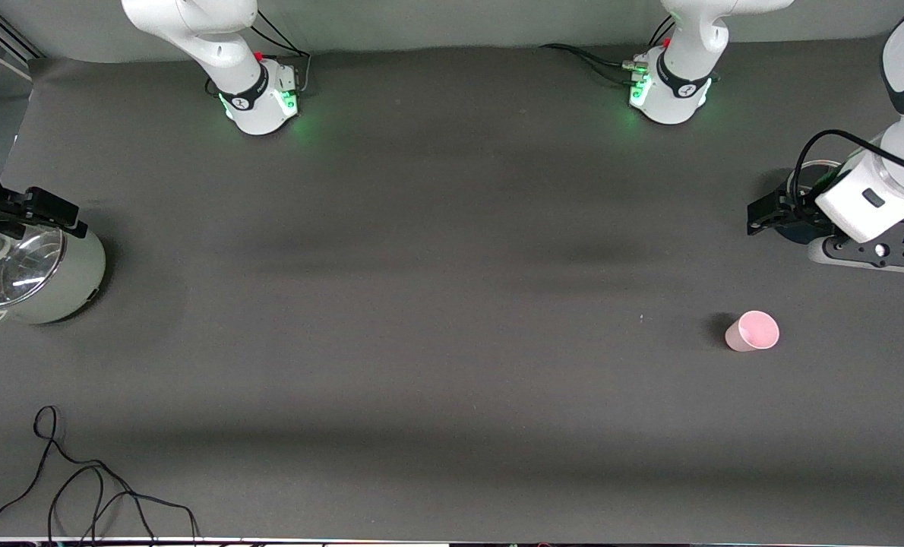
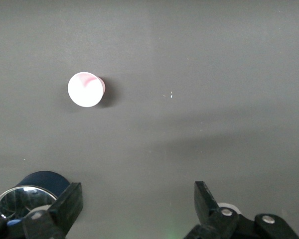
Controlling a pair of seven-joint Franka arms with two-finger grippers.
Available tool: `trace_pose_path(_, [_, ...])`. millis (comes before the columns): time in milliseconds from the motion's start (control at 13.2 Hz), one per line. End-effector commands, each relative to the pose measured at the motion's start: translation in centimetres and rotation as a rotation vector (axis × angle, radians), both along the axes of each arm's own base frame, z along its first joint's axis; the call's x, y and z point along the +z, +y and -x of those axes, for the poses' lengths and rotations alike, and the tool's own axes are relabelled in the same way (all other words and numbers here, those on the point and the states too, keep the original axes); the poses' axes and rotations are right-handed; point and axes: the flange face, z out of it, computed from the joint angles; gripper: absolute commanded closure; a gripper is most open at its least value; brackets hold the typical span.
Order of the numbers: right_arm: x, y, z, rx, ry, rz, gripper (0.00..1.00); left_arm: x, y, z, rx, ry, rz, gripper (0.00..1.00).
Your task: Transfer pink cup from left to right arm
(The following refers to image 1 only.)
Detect pink plastic cup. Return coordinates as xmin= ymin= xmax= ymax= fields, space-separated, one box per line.
xmin=725 ymin=310 xmax=780 ymax=353

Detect dark grey table mat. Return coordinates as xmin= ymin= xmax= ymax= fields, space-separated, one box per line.
xmin=0 ymin=30 xmax=904 ymax=544

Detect black right base cables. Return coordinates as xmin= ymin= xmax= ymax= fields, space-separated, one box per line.
xmin=205 ymin=8 xmax=312 ymax=98

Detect glass lid with beige knob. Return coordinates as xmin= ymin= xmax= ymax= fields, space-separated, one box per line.
xmin=0 ymin=226 xmax=67 ymax=308

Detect glass lid with blue knob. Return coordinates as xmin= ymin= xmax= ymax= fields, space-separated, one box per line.
xmin=798 ymin=160 xmax=848 ymax=191

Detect dark blue saucepan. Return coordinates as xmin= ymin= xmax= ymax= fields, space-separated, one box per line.
xmin=767 ymin=160 xmax=848 ymax=245

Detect aluminium frame profile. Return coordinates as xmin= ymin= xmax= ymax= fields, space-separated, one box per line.
xmin=0 ymin=11 xmax=43 ymax=81

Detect thin black loose cable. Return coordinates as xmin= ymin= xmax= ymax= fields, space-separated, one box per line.
xmin=0 ymin=405 xmax=201 ymax=544

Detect stainless steel pot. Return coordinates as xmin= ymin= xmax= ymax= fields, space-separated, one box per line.
xmin=0 ymin=224 xmax=107 ymax=327

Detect black left base cables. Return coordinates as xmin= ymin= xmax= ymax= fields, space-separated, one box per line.
xmin=539 ymin=15 xmax=677 ymax=88

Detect black base cables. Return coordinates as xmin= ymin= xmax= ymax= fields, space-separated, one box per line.
xmin=539 ymin=15 xmax=677 ymax=88
xmin=205 ymin=8 xmax=312 ymax=98

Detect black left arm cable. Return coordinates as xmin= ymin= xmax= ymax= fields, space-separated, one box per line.
xmin=792 ymin=129 xmax=904 ymax=221

